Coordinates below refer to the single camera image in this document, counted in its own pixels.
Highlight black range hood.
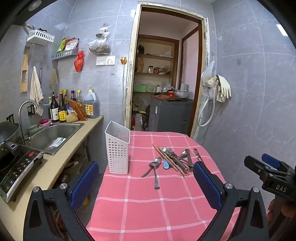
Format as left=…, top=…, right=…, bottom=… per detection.
left=0, top=0, right=53, bottom=43

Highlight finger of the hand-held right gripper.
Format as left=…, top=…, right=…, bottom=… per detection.
left=244, top=156, right=271, bottom=184
left=261, top=153, right=290, bottom=173

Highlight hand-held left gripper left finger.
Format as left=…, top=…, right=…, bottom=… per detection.
left=23, top=161, right=100, bottom=241

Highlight orange brown packet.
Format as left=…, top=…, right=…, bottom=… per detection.
left=68, top=100, right=88, bottom=121

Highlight pink checked tablecloth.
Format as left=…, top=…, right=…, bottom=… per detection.
left=85, top=131, right=245, bottom=241

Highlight white rubber gloves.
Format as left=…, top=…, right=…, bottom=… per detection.
left=216, top=75, right=232, bottom=103

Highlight person's right hand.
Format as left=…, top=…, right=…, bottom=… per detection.
left=267, top=199, right=296, bottom=222

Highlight steel wok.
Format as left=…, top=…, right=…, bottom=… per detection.
left=0, top=122, right=20, bottom=146

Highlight white hose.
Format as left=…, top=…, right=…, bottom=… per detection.
left=197, top=88, right=216, bottom=127

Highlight black frying pan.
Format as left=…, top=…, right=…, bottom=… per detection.
left=0, top=141, right=20, bottom=172

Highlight steel handled utensil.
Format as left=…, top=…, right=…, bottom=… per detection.
left=172, top=156, right=189, bottom=176

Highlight yellow capped sauce bottle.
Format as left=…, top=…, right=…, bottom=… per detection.
left=76, top=90, right=84, bottom=109

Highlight hanging beige loofah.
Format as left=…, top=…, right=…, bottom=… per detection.
left=49, top=68, right=59, bottom=92

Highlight white sink strainer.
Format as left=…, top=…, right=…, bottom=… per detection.
left=50, top=137, right=67, bottom=147

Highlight wooden door frame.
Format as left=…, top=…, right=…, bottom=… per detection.
left=125, top=1, right=210, bottom=137

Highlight red plastic bag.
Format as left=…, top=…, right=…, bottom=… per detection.
left=74, top=50, right=85, bottom=72

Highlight wooden shelf unit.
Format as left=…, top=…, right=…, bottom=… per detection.
left=134, top=35, right=179, bottom=93

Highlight grey cabinet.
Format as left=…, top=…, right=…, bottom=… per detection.
left=148, top=96, right=194, bottom=134

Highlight steel faucet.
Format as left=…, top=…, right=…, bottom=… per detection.
left=18, top=100, right=40, bottom=145

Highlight steel fork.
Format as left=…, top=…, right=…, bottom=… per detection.
left=166, top=147, right=177, bottom=160

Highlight white power cable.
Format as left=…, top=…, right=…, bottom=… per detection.
left=122, top=64, right=127, bottom=116

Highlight white dish towel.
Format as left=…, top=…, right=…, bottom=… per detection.
left=30, top=66, right=44, bottom=116

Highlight steel peeler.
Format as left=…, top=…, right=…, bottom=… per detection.
left=193, top=148, right=204, bottom=163

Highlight white wall basket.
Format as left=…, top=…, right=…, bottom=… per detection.
left=26, top=30, right=55, bottom=45

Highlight large soy sauce jug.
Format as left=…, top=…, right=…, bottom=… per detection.
left=83, top=89, right=99, bottom=119

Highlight beige kitchen counter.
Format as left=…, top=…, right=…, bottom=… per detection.
left=0, top=115, right=104, bottom=241

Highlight grey wall shelf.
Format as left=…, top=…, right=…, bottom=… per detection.
left=52, top=48, right=79, bottom=61

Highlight red seasoning packet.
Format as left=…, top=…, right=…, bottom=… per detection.
left=65, top=38, right=79, bottom=51

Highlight white plastic utensil basket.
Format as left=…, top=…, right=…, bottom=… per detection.
left=105, top=120, right=130, bottom=175

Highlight blue handled spoon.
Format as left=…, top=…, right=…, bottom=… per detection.
left=161, top=147, right=171, bottom=169

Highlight induction cooker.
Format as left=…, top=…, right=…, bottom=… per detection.
left=0, top=144, right=44, bottom=202

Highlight soy sauce bottle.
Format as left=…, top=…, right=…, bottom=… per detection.
left=58, top=90, right=67, bottom=123

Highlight steel sink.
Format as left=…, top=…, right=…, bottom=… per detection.
left=25, top=122, right=85, bottom=155

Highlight wooden grater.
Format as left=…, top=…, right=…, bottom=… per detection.
left=20, top=46, right=30, bottom=93

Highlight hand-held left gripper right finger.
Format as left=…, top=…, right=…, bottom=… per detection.
left=193, top=161, right=270, bottom=241

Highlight black pump bottle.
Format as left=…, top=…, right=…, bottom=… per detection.
left=50, top=92, right=60, bottom=123

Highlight wooden chopstick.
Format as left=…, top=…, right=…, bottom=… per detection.
left=154, top=146, right=185, bottom=176
left=152, top=144, right=179, bottom=172

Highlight hanging clear plastic bag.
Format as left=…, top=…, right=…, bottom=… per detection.
left=201, top=60, right=216, bottom=88

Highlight wooden cutting board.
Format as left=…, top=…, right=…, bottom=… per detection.
left=154, top=92, right=182, bottom=101

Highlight green snack packet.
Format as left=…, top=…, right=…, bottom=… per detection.
left=57, top=37, right=66, bottom=53

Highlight clear bag of dried goods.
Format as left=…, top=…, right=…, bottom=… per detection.
left=88, top=23, right=111, bottom=55

